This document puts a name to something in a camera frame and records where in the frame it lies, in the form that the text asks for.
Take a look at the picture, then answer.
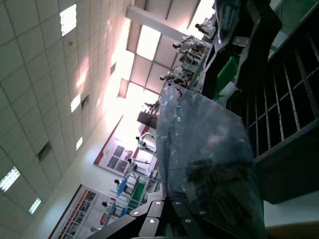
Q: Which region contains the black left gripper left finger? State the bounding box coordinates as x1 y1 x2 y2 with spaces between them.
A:
86 198 165 239

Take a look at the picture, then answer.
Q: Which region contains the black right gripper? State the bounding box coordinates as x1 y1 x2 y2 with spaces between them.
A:
214 0 284 89

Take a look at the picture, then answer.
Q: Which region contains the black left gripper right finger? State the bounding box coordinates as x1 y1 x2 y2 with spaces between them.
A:
168 198 240 239

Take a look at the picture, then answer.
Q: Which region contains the graphics card with metal bracket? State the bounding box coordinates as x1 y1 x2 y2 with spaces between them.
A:
185 159 264 236

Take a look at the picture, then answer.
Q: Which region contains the translucent grey antistatic bag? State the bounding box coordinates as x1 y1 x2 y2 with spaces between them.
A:
156 86 268 239

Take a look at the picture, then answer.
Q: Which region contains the black slotted container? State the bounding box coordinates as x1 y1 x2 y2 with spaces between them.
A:
224 14 319 206

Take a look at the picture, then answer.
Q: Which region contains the shelf rack with blue bin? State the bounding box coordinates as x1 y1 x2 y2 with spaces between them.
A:
109 174 150 217

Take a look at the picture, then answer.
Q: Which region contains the white poster with red photos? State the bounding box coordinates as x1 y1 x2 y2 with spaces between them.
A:
93 128 160 175

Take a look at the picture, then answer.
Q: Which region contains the white poster with photo row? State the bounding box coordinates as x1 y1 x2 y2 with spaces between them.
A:
48 183 120 239

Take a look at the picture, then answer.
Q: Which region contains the black tall cabinet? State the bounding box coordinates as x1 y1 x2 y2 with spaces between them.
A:
137 111 160 127

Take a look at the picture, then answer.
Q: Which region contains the dark ceiling vent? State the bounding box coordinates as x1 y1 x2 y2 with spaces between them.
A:
36 141 53 162

